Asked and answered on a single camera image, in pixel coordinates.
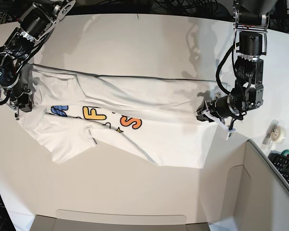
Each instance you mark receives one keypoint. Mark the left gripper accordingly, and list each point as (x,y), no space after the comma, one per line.
(221,108)

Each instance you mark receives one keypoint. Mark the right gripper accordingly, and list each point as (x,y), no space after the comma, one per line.
(20,99)

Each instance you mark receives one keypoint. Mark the white printed t-shirt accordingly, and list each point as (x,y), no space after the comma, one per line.
(152,118)

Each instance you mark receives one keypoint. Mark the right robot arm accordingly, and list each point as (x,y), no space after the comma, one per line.
(36,24)

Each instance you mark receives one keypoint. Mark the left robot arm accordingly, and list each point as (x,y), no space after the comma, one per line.
(251,19)

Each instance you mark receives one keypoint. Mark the clear tape dispenser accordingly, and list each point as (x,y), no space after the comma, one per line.
(275,134)

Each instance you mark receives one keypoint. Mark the grey cardboard box right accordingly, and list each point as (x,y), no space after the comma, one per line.
(256,197)

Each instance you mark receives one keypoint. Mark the green tape roll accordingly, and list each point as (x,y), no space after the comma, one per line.
(285,153)

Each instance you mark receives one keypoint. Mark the black computer keyboard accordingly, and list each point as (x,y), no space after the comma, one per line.
(281,163)

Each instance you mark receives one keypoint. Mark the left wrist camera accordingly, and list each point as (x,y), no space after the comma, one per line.
(230,133)

